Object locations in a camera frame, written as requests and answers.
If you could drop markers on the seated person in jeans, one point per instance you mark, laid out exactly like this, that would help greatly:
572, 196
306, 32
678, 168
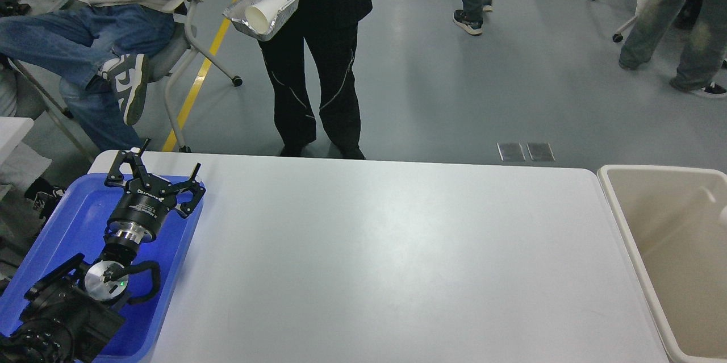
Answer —
101, 52

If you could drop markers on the grey rolling chair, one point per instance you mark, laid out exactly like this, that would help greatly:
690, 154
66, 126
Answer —
170, 63

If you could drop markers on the beige plastic bin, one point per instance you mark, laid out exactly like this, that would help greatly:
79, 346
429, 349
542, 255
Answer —
672, 220

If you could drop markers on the standing person in black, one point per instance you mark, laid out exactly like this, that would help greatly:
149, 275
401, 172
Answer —
310, 66

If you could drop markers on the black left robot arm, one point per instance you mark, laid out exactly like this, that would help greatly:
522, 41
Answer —
97, 282

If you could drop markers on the blue plastic tray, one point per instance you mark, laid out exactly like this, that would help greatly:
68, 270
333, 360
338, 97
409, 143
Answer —
77, 226

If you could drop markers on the person in green trousers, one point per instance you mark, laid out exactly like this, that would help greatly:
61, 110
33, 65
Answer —
704, 51

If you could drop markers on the black sneaker left edge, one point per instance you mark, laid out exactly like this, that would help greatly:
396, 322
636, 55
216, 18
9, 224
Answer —
45, 197

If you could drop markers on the right metal floor plate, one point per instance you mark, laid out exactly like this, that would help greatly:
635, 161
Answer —
540, 152

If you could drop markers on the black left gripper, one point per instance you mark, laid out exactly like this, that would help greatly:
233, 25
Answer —
142, 204

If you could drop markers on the aluminium foil tray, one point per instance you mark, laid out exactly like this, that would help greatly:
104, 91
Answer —
235, 14

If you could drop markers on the left metal floor plate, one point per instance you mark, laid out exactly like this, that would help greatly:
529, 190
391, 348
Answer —
511, 152

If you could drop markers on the metal floor plate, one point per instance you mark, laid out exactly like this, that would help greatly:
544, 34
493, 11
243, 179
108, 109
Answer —
540, 152
511, 152

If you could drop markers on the white paper cup in tray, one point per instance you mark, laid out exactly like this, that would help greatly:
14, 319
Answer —
260, 15

